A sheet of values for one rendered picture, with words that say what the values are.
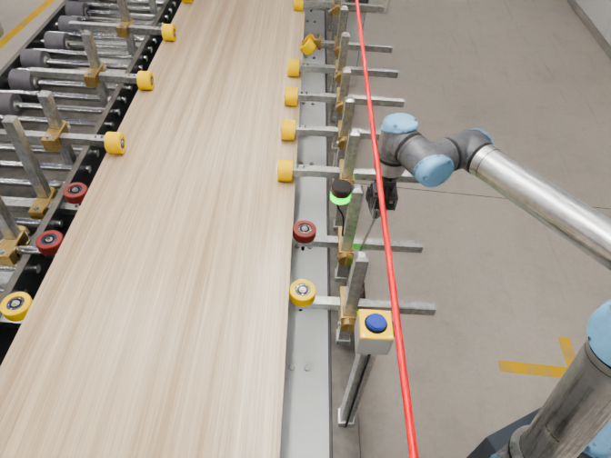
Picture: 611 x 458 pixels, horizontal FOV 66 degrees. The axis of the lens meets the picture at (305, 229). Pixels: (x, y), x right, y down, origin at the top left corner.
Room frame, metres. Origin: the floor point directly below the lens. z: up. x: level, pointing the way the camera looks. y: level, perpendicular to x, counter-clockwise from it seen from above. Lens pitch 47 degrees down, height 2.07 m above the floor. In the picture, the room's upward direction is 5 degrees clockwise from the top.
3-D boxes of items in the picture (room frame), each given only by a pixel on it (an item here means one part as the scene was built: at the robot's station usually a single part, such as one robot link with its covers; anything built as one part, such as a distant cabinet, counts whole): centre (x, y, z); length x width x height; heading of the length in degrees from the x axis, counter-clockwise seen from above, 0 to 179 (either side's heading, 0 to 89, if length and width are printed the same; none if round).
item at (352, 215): (1.04, -0.14, 0.90); 0.04 x 0.04 x 0.48; 2
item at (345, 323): (0.81, -0.15, 0.84); 0.14 x 0.06 x 0.05; 2
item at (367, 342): (0.53, -0.16, 1.18); 0.07 x 0.07 x 0.08; 2
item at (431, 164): (0.96, -0.29, 1.33); 0.12 x 0.12 x 0.09; 33
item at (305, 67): (2.08, -0.12, 0.95); 0.50 x 0.04 x 0.04; 92
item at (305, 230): (1.08, 0.00, 0.85); 0.08 x 0.08 x 0.11
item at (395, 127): (1.05, -0.22, 1.32); 0.10 x 0.09 x 0.12; 33
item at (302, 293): (0.83, -0.01, 0.85); 0.08 x 0.08 x 0.11
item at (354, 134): (1.29, -0.13, 0.92); 0.04 x 0.04 x 0.48; 2
